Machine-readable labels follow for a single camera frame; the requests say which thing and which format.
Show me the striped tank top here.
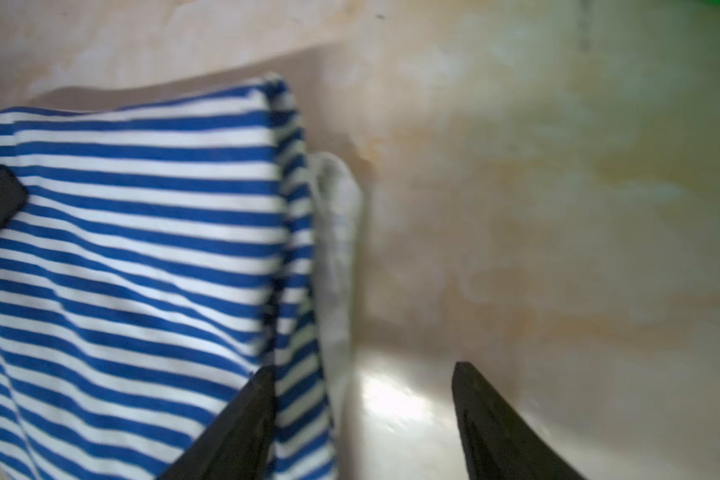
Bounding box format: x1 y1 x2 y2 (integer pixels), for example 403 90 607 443
0 75 338 479

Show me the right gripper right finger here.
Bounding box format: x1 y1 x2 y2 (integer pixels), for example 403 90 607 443
451 361 583 480

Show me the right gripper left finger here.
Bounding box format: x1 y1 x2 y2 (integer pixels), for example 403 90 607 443
158 366 275 480

